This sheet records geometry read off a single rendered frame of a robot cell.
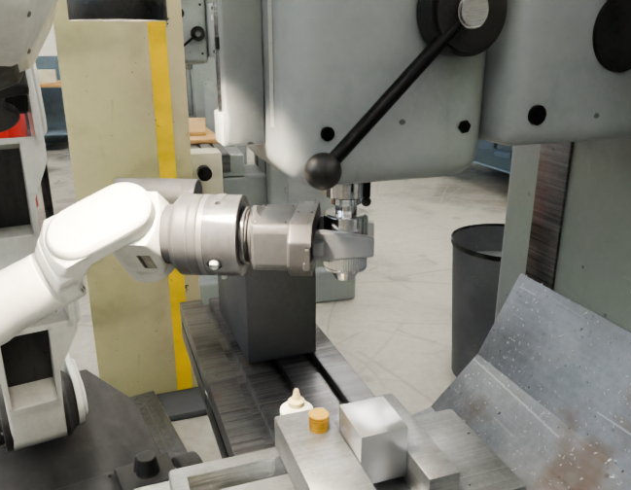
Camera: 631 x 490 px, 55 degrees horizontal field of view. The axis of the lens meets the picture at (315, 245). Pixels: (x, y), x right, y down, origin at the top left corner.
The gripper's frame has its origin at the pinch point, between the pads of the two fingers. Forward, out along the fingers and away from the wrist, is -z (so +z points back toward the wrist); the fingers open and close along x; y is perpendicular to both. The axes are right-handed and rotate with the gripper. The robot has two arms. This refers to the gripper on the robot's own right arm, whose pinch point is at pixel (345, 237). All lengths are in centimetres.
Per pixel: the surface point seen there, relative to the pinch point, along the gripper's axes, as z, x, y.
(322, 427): 2.0, -7.0, 18.9
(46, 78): 419, 723, 29
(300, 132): 3.3, -11.8, -12.8
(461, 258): -41, 178, 66
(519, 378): -24.9, 18.3, 27.1
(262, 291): 14.2, 26.6, 18.0
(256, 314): 15.2, 26.1, 21.9
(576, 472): -28.5, 2.8, 30.7
